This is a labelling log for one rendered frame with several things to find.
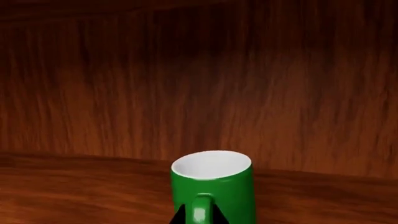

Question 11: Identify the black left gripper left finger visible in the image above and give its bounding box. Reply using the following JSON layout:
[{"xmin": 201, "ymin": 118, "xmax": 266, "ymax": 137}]
[{"xmin": 169, "ymin": 203, "xmax": 186, "ymax": 224}]

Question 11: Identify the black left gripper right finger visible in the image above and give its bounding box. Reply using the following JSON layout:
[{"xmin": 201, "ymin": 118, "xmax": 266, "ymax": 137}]
[{"xmin": 215, "ymin": 203, "xmax": 231, "ymax": 224}]

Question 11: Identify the green mug with white inside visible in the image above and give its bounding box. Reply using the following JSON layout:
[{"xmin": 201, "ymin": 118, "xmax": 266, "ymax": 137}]
[{"xmin": 170, "ymin": 150, "xmax": 256, "ymax": 224}]

